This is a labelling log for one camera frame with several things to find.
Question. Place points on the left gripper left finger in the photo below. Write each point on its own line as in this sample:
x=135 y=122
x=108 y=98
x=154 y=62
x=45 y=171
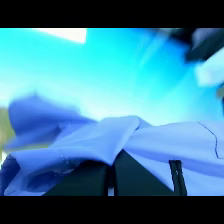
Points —
x=87 y=181

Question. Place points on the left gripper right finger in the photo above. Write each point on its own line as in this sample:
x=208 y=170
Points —
x=136 y=180

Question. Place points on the light blue shirt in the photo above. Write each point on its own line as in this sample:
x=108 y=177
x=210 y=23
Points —
x=160 y=143

